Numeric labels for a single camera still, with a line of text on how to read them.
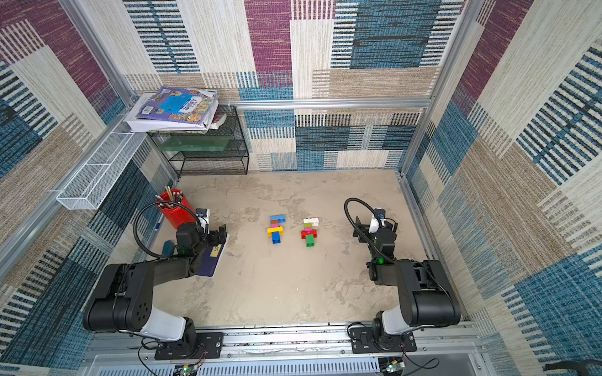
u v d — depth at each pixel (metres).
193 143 0.96
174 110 0.80
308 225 0.99
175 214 0.94
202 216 0.81
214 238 0.85
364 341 0.73
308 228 0.99
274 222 1.02
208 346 0.73
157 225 1.07
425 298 0.45
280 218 1.02
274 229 0.97
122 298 0.45
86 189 0.70
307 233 0.97
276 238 0.95
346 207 0.69
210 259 0.90
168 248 0.93
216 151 1.15
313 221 1.00
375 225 0.80
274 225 1.01
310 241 0.94
